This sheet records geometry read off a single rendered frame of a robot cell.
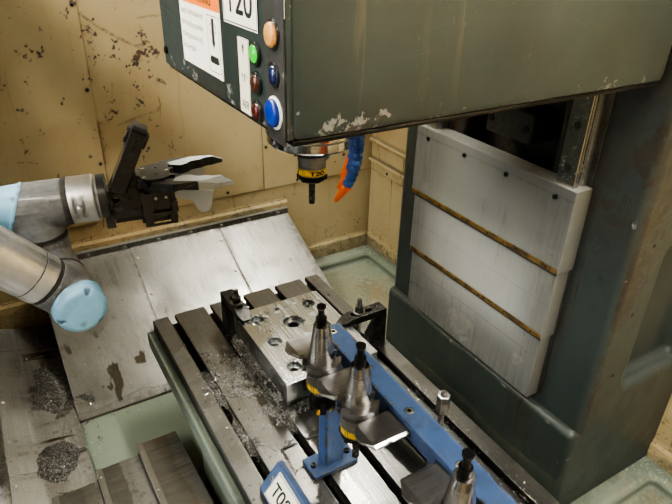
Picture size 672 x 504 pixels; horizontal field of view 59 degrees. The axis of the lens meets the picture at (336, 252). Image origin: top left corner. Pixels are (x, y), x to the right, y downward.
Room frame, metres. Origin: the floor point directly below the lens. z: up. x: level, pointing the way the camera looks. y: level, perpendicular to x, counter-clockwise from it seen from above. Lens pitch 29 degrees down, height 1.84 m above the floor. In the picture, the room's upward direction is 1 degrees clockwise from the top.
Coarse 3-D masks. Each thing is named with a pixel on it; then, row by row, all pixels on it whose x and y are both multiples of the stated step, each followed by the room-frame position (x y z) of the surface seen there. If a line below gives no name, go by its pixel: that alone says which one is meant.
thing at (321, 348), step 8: (320, 328) 0.74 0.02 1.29; (328, 328) 0.74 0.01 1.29; (312, 336) 0.74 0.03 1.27; (320, 336) 0.73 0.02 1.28; (328, 336) 0.74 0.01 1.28; (312, 344) 0.74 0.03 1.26; (320, 344) 0.73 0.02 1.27; (328, 344) 0.74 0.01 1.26; (312, 352) 0.74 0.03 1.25; (320, 352) 0.73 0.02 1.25; (328, 352) 0.73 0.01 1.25; (312, 360) 0.73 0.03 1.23; (320, 360) 0.73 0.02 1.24; (328, 360) 0.73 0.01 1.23
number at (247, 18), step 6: (234, 0) 0.71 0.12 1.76; (240, 0) 0.70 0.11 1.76; (246, 0) 0.68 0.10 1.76; (252, 0) 0.67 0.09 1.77; (234, 6) 0.71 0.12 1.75; (240, 6) 0.70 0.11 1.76; (246, 6) 0.68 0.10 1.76; (252, 6) 0.67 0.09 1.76; (240, 12) 0.70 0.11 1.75; (246, 12) 0.68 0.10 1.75; (252, 12) 0.67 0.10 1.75; (240, 18) 0.70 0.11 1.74; (246, 18) 0.69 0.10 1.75; (252, 18) 0.67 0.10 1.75; (252, 24) 0.67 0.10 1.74
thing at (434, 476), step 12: (432, 468) 0.54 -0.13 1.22; (444, 468) 0.54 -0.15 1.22; (408, 480) 0.52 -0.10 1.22; (420, 480) 0.52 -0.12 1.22; (432, 480) 0.52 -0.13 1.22; (444, 480) 0.52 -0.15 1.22; (408, 492) 0.50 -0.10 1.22; (420, 492) 0.50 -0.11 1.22; (432, 492) 0.50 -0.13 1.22; (444, 492) 0.50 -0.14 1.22
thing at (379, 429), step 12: (372, 420) 0.62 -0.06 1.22; (384, 420) 0.62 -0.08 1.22; (396, 420) 0.62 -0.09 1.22; (360, 432) 0.60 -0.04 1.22; (372, 432) 0.60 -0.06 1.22; (384, 432) 0.60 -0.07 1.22; (396, 432) 0.60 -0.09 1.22; (408, 432) 0.60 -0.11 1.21; (372, 444) 0.58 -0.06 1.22; (384, 444) 0.58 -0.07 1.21
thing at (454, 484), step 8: (456, 472) 0.47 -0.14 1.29; (456, 480) 0.46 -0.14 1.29; (472, 480) 0.46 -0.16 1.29; (448, 488) 0.47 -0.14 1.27; (456, 488) 0.46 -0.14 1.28; (464, 488) 0.45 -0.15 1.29; (472, 488) 0.46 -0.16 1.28; (448, 496) 0.46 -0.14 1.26; (456, 496) 0.45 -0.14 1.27; (464, 496) 0.45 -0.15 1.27; (472, 496) 0.45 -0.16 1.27
